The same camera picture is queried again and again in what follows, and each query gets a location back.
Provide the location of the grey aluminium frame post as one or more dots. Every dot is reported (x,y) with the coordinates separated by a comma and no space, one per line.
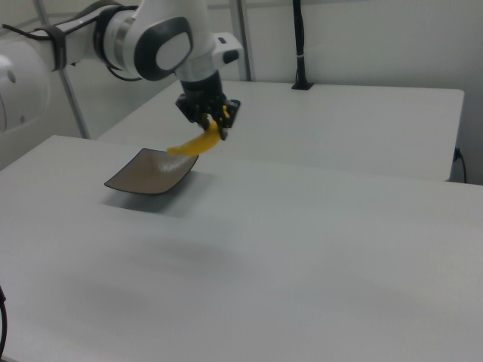
(71,94)
(245,56)

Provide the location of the yellow banana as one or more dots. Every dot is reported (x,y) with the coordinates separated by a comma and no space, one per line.
(200,145)

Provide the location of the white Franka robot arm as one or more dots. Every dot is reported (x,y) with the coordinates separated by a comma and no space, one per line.
(158,22)

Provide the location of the square brown ceramic plate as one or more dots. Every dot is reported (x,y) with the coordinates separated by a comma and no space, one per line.
(151,177)

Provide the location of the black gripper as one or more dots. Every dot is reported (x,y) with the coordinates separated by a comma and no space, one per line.
(202,96)

